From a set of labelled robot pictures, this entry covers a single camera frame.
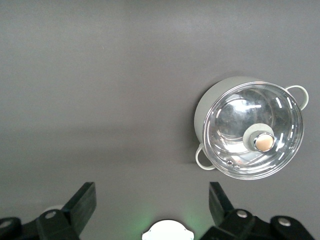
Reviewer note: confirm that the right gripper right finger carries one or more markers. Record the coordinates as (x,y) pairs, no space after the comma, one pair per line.
(240,225)

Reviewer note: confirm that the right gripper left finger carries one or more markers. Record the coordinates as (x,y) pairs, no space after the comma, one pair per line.
(57,225)

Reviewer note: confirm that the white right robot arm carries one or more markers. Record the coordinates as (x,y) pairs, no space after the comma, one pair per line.
(167,231)

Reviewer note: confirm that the glass lid with beige knob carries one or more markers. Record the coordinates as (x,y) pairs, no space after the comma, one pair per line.
(250,112)

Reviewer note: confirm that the grey-green stock pot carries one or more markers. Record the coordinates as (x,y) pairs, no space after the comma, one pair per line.
(207,100)

